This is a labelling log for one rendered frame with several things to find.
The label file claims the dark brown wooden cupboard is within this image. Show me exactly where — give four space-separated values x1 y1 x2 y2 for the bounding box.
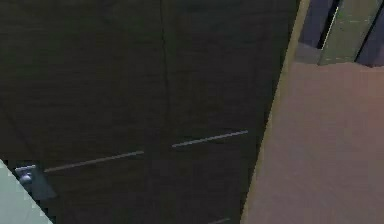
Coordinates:
0 0 312 224

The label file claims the grey metal door handle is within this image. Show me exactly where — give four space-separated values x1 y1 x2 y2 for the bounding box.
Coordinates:
14 164 38 186

